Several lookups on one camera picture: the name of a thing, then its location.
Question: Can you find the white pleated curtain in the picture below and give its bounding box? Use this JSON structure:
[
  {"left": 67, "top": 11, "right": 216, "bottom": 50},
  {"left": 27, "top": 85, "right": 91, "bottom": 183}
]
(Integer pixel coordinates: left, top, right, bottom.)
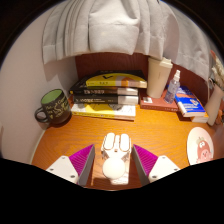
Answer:
[{"left": 41, "top": 0, "right": 218, "bottom": 83}]

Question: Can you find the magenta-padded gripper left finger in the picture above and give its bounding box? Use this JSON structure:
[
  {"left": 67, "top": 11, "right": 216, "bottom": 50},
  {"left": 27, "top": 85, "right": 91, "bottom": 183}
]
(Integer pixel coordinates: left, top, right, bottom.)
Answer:
[{"left": 45, "top": 143, "right": 96, "bottom": 187}]

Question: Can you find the white computer mouse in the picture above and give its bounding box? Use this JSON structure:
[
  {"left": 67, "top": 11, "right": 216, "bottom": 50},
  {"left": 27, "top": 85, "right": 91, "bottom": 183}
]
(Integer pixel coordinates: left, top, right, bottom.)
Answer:
[{"left": 100, "top": 132, "right": 132, "bottom": 185}]

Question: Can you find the round pink cartoon mouse pad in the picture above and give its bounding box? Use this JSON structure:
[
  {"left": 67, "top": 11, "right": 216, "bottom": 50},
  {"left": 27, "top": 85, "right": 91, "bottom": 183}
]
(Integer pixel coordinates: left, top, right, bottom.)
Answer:
[{"left": 186, "top": 126, "right": 215, "bottom": 166}]

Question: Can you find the cream lidded tumbler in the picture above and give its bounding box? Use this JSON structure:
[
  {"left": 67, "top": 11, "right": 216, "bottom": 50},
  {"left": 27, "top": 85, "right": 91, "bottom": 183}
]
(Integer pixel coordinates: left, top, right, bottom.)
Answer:
[{"left": 146, "top": 56, "right": 174, "bottom": 99}]

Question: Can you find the yellow and white book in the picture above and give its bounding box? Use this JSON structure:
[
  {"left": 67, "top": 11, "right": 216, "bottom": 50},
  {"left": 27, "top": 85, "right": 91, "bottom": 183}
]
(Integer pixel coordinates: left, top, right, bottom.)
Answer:
[{"left": 70, "top": 103, "right": 137, "bottom": 121}]

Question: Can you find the white ceramic vase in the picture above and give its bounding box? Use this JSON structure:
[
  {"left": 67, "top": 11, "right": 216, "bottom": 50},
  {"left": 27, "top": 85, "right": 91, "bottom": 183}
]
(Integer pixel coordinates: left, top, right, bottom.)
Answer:
[{"left": 203, "top": 83, "right": 224, "bottom": 127}]

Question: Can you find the clear spray bottle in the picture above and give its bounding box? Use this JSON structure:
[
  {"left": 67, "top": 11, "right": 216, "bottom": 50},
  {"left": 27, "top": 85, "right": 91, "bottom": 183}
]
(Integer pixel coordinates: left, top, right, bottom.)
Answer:
[{"left": 163, "top": 69, "right": 182, "bottom": 105}]

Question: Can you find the red flat notebook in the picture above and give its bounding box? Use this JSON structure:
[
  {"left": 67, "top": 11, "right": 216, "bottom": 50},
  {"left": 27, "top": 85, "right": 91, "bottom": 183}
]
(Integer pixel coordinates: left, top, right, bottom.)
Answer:
[{"left": 139, "top": 88, "right": 181, "bottom": 113}]

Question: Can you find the dark mug with green inside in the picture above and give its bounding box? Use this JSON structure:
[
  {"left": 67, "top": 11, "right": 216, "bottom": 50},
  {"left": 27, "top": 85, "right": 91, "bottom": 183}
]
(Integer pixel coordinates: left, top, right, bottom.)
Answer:
[{"left": 34, "top": 88, "right": 72, "bottom": 126}]

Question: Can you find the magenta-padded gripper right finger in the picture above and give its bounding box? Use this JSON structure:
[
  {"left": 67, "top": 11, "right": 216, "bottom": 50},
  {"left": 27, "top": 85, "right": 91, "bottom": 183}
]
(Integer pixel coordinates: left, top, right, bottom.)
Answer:
[{"left": 130, "top": 144, "right": 181, "bottom": 187}]

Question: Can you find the yellow and black book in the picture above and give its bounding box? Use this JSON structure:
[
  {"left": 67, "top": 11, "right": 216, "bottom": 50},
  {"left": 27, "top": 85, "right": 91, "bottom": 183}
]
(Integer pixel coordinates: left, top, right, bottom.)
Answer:
[{"left": 78, "top": 69, "right": 148, "bottom": 90}]

